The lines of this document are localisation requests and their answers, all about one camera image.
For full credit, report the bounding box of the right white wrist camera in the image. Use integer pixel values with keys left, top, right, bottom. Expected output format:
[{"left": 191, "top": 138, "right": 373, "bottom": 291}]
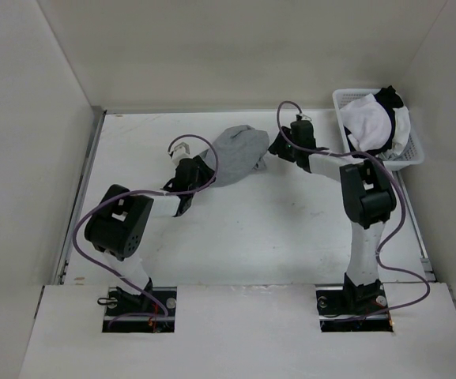
[{"left": 296, "top": 113, "right": 311, "bottom": 122}]

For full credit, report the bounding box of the black tank top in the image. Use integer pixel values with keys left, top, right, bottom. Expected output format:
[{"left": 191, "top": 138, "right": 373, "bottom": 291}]
[{"left": 345, "top": 85, "right": 406, "bottom": 159}]

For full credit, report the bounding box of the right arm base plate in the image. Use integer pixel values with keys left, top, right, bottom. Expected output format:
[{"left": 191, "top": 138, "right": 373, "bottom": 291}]
[{"left": 316, "top": 287, "right": 393, "bottom": 332}]

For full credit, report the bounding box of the white plastic basket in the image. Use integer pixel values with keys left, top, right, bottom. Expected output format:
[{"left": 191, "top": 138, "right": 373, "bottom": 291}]
[{"left": 332, "top": 88, "right": 424, "bottom": 171}]

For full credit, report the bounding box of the metal table edge rail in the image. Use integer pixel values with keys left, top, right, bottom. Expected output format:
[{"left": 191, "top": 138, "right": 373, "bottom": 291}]
[{"left": 49, "top": 106, "right": 106, "bottom": 285}]

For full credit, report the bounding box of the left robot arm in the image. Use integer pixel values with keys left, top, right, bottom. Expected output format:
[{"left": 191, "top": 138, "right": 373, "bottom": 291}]
[{"left": 80, "top": 155, "right": 219, "bottom": 317}]

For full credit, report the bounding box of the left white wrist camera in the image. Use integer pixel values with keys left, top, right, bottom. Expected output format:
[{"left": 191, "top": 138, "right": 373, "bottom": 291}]
[{"left": 168, "top": 142, "right": 190, "bottom": 166}]

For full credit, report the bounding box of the white tank top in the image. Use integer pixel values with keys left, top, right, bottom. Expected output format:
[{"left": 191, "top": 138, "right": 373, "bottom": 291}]
[{"left": 338, "top": 93, "right": 413, "bottom": 157}]

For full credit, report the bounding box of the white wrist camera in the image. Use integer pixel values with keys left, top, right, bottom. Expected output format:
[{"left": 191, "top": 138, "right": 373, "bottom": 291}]
[
  {"left": 168, "top": 142, "right": 190, "bottom": 166},
  {"left": 296, "top": 113, "right": 311, "bottom": 122}
]

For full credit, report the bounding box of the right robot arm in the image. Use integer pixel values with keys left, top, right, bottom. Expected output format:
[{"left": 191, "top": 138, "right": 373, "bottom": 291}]
[{"left": 269, "top": 119, "right": 397, "bottom": 317}]

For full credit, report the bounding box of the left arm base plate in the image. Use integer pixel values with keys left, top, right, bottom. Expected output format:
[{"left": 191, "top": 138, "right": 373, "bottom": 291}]
[{"left": 97, "top": 287, "right": 178, "bottom": 334}]

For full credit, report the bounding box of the grey tank top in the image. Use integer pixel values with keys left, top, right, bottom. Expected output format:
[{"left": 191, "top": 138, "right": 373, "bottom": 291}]
[{"left": 199, "top": 125, "right": 269, "bottom": 187}]

